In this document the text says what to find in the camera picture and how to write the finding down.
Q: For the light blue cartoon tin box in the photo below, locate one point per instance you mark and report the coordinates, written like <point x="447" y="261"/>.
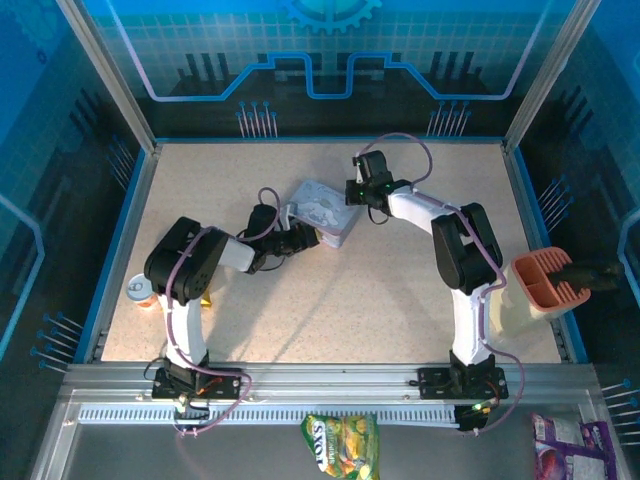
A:
<point x="325" y="210"/>

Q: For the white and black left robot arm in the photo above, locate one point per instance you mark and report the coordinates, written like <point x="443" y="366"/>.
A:
<point x="187" y="330"/>

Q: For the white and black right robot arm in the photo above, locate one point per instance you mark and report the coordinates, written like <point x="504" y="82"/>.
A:
<point x="465" y="325"/>

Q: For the yellow snack packet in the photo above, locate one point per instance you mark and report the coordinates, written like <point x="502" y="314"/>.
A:
<point x="206" y="301"/>

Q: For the white and orange can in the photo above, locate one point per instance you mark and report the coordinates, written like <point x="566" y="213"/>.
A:
<point x="137" y="290"/>

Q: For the orange and cream utensil holder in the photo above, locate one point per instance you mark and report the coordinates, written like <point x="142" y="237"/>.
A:
<point x="547" y="260"/>

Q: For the green yellow snack bag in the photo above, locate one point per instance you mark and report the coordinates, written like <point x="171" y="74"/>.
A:
<point x="345" y="445"/>

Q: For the purple snack bag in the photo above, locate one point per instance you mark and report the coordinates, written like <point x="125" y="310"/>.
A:
<point x="570" y="450"/>

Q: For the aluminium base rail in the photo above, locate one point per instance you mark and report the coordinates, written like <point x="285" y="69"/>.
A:
<point x="330" y="382"/>

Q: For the aluminium table side rail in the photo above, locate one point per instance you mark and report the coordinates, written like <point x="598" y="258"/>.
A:
<point x="525" y="200"/>
<point x="125" y="240"/>

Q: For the aluminium frame post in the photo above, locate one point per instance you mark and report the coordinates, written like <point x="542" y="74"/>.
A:
<point x="107" y="75"/>
<point x="551" y="75"/>

